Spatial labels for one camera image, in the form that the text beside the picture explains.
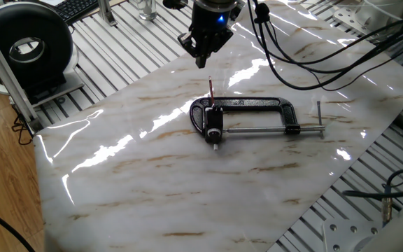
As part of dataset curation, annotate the black keyboard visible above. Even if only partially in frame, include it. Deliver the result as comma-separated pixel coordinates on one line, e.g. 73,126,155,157
53,0,101,24

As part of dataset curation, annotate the black floor cable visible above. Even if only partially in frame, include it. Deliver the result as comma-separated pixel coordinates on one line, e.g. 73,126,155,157
0,197,36,252

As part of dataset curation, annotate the clear drinking glass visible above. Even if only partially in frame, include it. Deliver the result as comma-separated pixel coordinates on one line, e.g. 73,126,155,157
136,0,158,21

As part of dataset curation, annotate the marble pattern mat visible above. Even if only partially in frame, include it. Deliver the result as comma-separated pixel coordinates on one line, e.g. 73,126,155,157
32,0,403,252

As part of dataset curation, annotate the aluminium frame post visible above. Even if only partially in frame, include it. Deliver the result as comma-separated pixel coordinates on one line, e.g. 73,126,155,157
0,13,44,133
97,0,118,27

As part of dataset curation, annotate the silver mounting plate with holes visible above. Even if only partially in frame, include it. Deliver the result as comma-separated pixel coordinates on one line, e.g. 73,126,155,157
322,219,381,252
332,6,367,34

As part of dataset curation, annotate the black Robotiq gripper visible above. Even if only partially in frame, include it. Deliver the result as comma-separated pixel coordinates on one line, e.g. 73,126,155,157
177,0,246,69

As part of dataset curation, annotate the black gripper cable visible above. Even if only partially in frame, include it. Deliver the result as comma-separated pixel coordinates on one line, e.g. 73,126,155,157
246,0,403,92

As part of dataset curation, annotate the metal cable connector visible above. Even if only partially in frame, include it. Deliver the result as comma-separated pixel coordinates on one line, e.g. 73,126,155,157
381,196,394,227

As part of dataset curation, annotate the black looped cable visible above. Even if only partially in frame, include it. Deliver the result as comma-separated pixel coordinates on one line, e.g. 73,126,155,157
341,169,403,200

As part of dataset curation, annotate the black cable by post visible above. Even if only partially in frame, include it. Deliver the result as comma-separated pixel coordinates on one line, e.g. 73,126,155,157
10,111,34,146

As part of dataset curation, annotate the black white crank pencil sharpener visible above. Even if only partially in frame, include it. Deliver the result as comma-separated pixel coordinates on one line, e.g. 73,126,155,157
203,106,225,151

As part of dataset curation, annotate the black C-clamp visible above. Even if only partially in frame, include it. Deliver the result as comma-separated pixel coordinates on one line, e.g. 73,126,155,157
189,96,326,139

